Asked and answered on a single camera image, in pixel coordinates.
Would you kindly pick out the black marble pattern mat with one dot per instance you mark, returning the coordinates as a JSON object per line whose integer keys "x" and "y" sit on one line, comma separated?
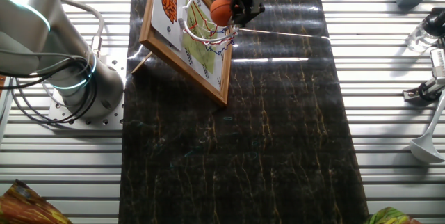
{"x": 243, "y": 147}

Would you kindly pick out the wooden framed basketball backboard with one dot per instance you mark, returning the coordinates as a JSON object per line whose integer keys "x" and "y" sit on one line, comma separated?
{"x": 203, "y": 62}

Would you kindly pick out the clear bottle black cap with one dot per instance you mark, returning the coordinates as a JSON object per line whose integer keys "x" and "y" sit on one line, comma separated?
{"x": 417, "y": 39}

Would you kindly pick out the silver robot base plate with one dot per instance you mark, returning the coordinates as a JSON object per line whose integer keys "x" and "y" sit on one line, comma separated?
{"x": 118, "y": 64}

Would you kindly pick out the small orange basketball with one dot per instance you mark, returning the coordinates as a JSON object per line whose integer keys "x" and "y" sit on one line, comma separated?
{"x": 220, "y": 11}

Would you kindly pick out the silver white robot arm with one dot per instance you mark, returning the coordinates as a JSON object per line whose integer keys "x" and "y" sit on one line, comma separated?
{"x": 34, "y": 25}

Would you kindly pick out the white mini basketball hoop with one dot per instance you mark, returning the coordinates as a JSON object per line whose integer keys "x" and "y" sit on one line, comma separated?
{"x": 163, "y": 29}

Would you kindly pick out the colourful leaf print cloth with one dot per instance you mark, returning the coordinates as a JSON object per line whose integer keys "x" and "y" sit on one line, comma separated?
{"x": 389, "y": 217}
{"x": 24, "y": 206}

